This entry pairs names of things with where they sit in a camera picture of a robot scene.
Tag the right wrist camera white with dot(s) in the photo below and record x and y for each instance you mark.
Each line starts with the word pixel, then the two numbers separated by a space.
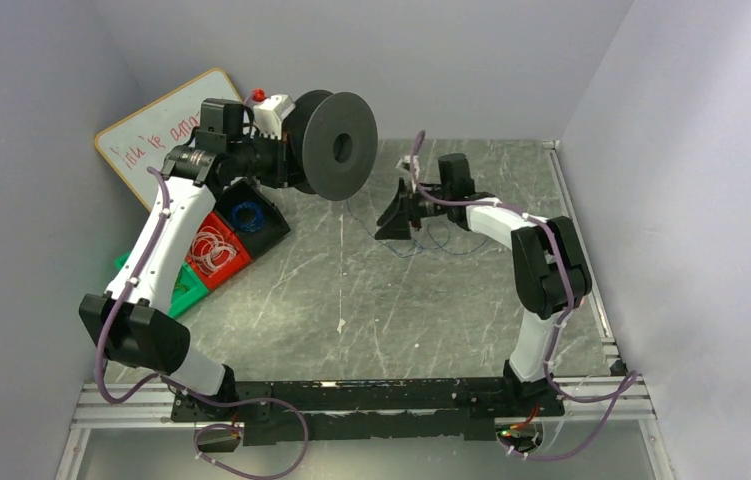
pixel 410 164

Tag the whiteboard with red writing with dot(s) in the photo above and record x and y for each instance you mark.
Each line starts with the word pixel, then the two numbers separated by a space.
pixel 143 138

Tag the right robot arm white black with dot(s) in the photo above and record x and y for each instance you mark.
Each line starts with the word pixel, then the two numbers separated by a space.
pixel 550 272

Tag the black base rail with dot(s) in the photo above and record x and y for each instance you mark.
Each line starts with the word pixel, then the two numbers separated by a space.
pixel 472 408

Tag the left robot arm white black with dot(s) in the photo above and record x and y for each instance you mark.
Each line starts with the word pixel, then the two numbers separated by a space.
pixel 129 322

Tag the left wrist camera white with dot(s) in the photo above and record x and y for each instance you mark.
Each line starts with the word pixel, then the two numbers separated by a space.
pixel 269 112

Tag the green bin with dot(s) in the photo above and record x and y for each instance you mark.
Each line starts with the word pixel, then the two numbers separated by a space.
pixel 188 290

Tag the black bin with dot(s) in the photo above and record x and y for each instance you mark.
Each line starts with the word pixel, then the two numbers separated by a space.
pixel 256 221

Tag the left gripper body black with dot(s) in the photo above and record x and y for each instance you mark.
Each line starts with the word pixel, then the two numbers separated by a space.
pixel 288 162

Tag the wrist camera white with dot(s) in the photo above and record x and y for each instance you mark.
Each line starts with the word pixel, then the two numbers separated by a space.
pixel 269 112
pixel 410 164

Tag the black spool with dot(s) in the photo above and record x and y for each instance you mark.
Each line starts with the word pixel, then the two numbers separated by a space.
pixel 334 137

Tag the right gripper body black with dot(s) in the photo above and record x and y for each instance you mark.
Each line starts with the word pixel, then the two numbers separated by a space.
pixel 408 211

